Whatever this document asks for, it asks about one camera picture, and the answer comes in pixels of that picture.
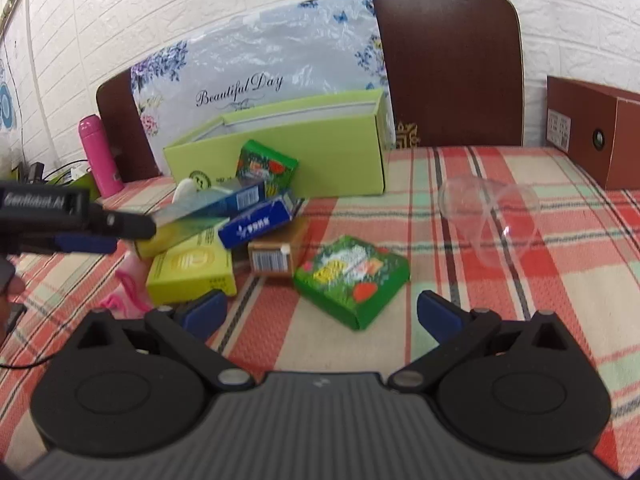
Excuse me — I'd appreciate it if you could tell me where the yellow green medicine box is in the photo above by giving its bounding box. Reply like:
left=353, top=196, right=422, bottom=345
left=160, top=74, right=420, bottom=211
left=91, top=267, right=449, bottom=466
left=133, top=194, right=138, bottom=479
left=145, top=228, right=238, bottom=307

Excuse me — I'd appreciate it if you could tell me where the gold blue long box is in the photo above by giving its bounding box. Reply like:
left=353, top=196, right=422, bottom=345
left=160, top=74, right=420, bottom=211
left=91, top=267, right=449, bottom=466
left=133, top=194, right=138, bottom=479
left=151, top=178, right=266, bottom=226

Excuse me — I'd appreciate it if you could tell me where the clear plastic container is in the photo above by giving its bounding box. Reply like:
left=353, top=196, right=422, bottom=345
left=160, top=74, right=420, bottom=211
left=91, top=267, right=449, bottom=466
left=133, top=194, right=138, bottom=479
left=438, top=176, right=540, bottom=268

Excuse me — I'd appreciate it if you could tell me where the light green cardboard box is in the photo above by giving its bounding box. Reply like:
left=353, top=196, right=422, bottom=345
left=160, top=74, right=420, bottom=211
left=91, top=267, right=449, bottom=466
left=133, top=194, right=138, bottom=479
left=164, top=89, right=390, bottom=198

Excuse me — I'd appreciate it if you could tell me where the pink thermos bottle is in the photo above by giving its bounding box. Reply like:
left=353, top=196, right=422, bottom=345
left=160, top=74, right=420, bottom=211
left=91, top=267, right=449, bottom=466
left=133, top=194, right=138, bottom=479
left=78, top=115, right=124, bottom=198

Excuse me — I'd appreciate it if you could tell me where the blue medicine box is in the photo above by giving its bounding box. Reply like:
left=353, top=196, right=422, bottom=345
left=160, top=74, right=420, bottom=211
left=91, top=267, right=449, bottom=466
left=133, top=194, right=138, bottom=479
left=218, top=190, right=298, bottom=249

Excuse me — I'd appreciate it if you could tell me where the brown cardboard box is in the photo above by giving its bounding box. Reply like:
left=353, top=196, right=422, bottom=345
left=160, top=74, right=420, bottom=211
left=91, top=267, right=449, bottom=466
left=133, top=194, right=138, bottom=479
left=546, top=76, right=640, bottom=191

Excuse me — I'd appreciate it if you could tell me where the white pink glove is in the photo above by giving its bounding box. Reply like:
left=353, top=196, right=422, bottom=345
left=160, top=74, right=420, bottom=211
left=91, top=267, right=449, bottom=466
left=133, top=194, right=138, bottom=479
left=100, top=252, right=153, bottom=320

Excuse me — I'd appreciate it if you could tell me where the small brown barcode box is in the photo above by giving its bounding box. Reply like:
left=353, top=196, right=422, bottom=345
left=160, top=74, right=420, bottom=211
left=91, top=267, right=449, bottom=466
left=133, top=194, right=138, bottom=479
left=248, top=217, right=310, bottom=278

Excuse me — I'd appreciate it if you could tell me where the person's left hand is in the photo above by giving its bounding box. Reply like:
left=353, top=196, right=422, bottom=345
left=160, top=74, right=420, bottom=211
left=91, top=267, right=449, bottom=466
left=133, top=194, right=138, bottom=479
left=0, top=275, right=25, bottom=328

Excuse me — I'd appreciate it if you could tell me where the floral plastic pillow bag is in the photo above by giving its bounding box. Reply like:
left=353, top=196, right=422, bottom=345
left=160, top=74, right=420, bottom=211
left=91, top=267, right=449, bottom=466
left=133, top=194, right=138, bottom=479
left=129, top=0, right=390, bottom=174

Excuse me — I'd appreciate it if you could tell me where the green floral box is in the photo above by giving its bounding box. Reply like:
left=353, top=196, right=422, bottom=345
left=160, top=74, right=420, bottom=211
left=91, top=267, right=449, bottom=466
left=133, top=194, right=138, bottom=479
left=293, top=235, right=410, bottom=330

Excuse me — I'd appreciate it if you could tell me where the black cable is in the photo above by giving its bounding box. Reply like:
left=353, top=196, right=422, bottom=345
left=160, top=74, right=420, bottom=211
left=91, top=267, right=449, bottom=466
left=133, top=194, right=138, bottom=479
left=0, top=303, right=57, bottom=371

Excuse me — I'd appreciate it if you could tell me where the green tray with items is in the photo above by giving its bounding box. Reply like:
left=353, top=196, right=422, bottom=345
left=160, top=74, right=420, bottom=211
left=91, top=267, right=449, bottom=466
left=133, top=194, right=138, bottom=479
left=6, top=158, right=101, bottom=200

